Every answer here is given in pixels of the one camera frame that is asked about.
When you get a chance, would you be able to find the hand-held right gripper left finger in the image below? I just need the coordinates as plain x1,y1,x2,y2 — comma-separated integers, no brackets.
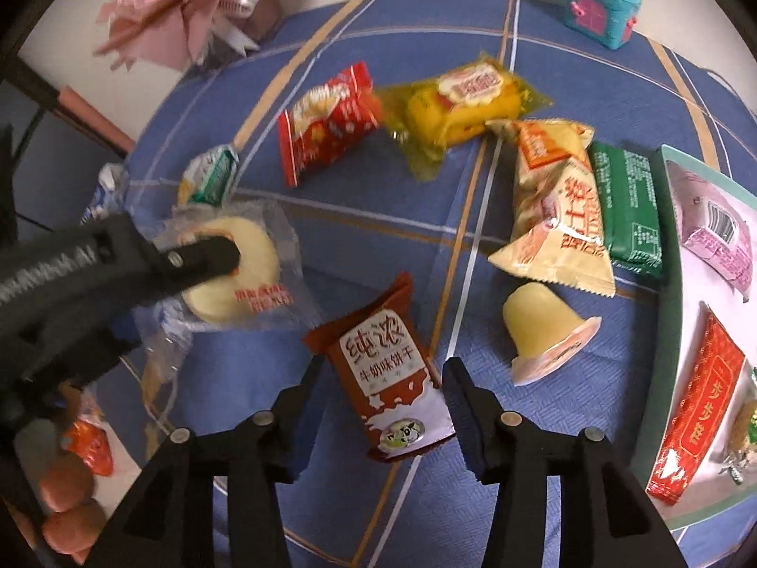
88,355,326,568

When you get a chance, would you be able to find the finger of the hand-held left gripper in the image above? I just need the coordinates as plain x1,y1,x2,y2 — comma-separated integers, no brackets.
139,233,242,297

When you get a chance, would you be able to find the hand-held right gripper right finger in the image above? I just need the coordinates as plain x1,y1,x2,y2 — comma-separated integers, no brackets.
442,356,690,568

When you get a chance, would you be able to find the clear white pastry packet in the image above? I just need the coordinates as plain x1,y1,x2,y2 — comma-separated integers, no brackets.
127,198,323,368

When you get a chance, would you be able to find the small green white packet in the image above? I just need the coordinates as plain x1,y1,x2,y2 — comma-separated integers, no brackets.
177,143,240,208

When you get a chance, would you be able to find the brown milk biscuit packet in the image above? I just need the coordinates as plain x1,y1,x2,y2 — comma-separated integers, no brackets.
301,272,458,463

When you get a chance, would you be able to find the yellow jelly cup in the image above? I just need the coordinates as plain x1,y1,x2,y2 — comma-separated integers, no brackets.
502,283,603,388

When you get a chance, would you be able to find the red cartoon snack packet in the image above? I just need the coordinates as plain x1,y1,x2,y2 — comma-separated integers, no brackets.
277,62,382,189

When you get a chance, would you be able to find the cream swiss roll packet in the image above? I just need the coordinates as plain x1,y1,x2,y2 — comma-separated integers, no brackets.
486,118,617,298

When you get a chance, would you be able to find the large red gold packet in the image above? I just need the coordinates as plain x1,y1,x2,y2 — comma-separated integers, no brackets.
646,302,746,506

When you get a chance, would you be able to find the mint green cardboard box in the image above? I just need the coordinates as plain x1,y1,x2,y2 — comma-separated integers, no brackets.
627,143,757,530

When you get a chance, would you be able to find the dark green snack packet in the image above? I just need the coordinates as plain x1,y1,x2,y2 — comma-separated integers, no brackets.
590,141,666,284

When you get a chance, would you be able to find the light green snack packet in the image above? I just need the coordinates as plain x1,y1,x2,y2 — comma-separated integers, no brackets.
718,367,757,486

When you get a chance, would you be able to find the yellow cake packet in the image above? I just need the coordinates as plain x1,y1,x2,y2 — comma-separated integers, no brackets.
378,52,554,181

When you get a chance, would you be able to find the pink barcode snack packet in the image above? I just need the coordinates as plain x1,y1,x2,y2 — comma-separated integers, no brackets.
668,169,757,300

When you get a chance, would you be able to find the crumpled blue white wrapper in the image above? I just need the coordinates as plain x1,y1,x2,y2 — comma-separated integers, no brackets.
79,162,131,227

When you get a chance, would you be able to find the dark cabinet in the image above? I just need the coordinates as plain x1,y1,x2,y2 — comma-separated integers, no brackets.
0,80,128,231

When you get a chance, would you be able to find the orange plastic bag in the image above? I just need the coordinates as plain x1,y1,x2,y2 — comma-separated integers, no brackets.
59,414,114,477

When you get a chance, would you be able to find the reddish brown board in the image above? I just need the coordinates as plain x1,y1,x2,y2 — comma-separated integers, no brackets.
56,86,137,158

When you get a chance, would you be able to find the blue plaid tablecloth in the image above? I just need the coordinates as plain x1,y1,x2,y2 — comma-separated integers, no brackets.
88,0,757,568

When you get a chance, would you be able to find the pink flower bouquet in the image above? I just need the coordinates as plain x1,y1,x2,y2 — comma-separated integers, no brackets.
91,0,311,72

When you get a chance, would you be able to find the teal toy house box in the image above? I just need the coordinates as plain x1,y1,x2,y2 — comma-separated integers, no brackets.
562,0,643,49

